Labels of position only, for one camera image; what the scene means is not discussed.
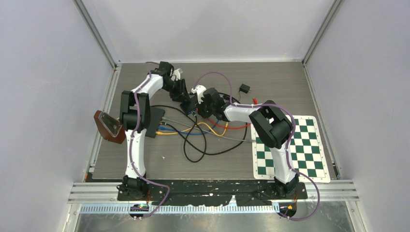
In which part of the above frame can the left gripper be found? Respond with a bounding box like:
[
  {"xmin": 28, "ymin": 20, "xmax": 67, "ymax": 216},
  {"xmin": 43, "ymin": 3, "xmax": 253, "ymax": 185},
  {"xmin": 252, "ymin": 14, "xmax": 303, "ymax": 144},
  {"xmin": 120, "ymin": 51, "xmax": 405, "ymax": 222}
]
[{"xmin": 163, "ymin": 79, "xmax": 191, "ymax": 104}]

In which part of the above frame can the blue ethernet cable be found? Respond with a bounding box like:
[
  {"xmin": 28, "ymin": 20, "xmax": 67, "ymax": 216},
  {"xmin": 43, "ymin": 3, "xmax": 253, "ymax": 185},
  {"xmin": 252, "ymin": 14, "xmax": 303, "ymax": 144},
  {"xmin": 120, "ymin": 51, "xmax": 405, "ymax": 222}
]
[{"xmin": 157, "ymin": 119, "xmax": 220, "ymax": 136}]

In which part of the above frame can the grey ethernet cable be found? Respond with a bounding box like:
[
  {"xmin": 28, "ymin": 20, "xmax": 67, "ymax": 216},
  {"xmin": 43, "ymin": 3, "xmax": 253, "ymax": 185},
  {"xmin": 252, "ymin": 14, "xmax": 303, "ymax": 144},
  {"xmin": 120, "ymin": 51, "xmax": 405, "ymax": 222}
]
[{"xmin": 161, "ymin": 117, "xmax": 257, "ymax": 143}]

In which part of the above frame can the black power adapter with cord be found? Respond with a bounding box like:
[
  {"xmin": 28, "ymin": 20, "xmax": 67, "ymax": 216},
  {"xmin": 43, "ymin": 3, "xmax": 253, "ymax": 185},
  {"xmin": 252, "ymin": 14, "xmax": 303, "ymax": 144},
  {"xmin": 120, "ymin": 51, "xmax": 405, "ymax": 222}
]
[{"xmin": 237, "ymin": 84, "xmax": 251, "ymax": 101}]

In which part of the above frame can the plain black network switch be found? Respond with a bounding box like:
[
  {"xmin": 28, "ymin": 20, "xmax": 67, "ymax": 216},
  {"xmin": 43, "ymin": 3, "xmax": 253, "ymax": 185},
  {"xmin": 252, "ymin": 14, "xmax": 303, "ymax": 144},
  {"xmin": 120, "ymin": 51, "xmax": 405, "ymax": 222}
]
[{"xmin": 146, "ymin": 106, "xmax": 165, "ymax": 138}]

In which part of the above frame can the red ethernet cable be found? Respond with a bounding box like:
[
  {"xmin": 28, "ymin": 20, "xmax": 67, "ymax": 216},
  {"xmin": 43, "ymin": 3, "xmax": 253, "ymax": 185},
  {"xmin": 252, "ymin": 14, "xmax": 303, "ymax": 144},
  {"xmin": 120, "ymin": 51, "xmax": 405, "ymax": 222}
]
[{"xmin": 206, "ymin": 97, "xmax": 260, "ymax": 131}]

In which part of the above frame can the orange ethernet cable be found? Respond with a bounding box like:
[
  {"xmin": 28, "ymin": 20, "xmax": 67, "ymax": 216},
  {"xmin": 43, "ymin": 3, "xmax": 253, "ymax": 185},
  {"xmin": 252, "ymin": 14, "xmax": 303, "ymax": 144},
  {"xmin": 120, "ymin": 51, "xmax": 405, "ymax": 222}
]
[{"xmin": 156, "ymin": 121, "xmax": 230, "ymax": 138}]

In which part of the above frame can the long black ethernet cable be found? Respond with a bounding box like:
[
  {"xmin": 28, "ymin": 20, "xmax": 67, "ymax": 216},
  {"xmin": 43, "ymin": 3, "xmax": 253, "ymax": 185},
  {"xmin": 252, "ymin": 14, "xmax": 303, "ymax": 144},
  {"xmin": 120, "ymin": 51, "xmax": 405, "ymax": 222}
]
[{"xmin": 157, "ymin": 91, "xmax": 249, "ymax": 156}]

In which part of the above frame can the black switch with blue ports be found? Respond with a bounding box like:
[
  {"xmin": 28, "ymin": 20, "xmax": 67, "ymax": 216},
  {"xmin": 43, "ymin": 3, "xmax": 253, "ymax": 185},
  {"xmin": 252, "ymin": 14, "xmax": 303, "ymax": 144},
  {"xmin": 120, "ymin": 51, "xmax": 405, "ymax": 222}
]
[{"xmin": 179, "ymin": 100, "xmax": 198, "ymax": 116}]

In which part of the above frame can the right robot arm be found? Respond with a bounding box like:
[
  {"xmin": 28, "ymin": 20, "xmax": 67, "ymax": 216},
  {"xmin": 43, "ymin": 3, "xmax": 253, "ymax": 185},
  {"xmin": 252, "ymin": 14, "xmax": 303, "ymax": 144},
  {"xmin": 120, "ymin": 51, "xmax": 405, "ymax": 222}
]
[{"xmin": 191, "ymin": 85, "xmax": 299, "ymax": 199}]

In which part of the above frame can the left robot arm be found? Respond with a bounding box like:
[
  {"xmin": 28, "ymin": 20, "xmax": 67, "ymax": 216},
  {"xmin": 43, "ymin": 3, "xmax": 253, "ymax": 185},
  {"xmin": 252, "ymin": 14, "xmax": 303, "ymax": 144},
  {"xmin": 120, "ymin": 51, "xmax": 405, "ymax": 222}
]
[{"xmin": 117, "ymin": 61, "xmax": 198, "ymax": 200}]

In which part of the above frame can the brown object at left edge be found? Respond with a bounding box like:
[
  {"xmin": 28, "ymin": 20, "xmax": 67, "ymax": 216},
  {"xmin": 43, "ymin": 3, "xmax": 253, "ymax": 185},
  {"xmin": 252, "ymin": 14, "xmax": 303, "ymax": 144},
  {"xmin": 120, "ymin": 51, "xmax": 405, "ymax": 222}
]
[{"xmin": 93, "ymin": 110, "xmax": 126, "ymax": 144}]

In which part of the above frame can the green white chessboard mat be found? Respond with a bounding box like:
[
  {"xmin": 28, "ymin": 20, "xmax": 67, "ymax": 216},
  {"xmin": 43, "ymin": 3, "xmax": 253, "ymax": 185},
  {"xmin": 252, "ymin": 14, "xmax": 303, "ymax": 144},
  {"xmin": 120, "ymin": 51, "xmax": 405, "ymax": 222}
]
[{"xmin": 249, "ymin": 116, "xmax": 331, "ymax": 183}]

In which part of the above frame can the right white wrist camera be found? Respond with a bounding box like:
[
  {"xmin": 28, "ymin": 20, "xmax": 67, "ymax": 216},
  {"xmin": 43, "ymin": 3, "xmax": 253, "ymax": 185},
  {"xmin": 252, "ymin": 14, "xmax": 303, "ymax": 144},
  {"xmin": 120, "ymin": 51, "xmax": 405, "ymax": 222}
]
[{"xmin": 191, "ymin": 85, "xmax": 207, "ymax": 104}]

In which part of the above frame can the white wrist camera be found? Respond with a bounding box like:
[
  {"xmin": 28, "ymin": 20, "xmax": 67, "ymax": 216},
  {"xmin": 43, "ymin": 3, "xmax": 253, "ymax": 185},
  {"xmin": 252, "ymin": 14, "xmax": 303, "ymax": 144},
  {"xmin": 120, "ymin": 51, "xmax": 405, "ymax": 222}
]
[
  {"xmin": 171, "ymin": 68, "xmax": 183, "ymax": 81},
  {"xmin": 191, "ymin": 85, "xmax": 207, "ymax": 104}
]

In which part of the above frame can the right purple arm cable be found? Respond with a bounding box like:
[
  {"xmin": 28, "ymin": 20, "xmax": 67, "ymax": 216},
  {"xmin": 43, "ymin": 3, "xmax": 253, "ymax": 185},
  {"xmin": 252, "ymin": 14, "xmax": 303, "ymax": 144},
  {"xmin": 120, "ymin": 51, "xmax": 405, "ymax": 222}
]
[{"xmin": 192, "ymin": 72, "xmax": 321, "ymax": 222}]

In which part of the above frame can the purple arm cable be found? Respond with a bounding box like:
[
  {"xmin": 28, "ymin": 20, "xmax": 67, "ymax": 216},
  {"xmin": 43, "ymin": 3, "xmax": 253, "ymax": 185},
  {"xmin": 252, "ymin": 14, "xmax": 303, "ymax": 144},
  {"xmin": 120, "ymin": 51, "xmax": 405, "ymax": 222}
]
[
  {"xmin": 128, "ymin": 61, "xmax": 170, "ymax": 219},
  {"xmin": 192, "ymin": 72, "xmax": 321, "ymax": 222}
]

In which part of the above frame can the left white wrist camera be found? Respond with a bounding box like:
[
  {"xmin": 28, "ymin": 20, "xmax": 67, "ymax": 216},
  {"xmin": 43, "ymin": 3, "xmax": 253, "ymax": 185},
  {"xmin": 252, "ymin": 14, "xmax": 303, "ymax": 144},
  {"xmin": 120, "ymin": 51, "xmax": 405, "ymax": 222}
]
[{"xmin": 171, "ymin": 68, "xmax": 183, "ymax": 81}]

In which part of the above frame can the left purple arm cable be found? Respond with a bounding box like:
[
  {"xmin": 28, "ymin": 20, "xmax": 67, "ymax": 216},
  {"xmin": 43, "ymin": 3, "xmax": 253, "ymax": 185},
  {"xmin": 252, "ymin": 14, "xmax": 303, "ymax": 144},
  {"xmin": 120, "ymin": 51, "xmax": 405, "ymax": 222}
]
[{"xmin": 128, "ymin": 61, "xmax": 170, "ymax": 219}]

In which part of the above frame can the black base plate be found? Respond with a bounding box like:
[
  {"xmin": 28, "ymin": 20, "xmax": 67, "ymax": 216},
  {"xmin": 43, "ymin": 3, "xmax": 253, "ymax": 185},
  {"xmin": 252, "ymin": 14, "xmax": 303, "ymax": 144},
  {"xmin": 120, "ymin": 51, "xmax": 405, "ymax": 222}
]
[{"xmin": 117, "ymin": 178, "xmax": 308, "ymax": 206}]

